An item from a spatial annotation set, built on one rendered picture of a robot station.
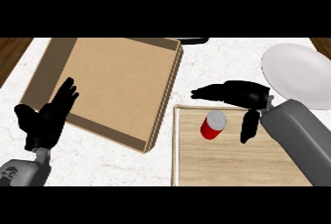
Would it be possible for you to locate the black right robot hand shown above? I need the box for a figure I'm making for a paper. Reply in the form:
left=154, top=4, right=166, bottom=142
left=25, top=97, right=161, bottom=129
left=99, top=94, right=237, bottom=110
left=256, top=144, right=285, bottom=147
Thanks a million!
left=191, top=80, right=272, bottom=144

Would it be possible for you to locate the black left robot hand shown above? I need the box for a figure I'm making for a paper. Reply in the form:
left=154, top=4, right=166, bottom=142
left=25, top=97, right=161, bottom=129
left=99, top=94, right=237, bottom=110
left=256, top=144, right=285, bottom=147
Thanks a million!
left=14, top=76, right=80, bottom=152

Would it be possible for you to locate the red can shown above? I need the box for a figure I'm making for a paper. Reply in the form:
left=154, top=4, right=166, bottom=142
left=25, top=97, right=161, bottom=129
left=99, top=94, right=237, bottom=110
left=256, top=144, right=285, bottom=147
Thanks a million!
left=200, top=109, right=229, bottom=141

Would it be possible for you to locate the white plate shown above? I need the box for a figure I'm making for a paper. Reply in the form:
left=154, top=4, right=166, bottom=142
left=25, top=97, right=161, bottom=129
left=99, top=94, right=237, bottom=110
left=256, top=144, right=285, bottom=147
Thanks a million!
left=260, top=43, right=331, bottom=111

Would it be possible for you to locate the pale wooden tray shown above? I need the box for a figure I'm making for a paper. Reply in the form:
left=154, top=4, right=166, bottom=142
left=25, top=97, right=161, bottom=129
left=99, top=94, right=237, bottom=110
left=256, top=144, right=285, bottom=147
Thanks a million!
left=170, top=104, right=314, bottom=187

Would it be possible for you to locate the brown cardboard box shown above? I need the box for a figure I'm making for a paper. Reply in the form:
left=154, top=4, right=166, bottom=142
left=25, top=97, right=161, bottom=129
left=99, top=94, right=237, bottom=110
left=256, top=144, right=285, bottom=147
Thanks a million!
left=19, top=38, right=185, bottom=155

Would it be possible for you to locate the black flat object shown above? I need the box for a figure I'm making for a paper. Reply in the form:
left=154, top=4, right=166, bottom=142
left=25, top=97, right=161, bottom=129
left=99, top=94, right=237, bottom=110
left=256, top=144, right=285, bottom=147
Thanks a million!
left=175, top=38, right=212, bottom=46

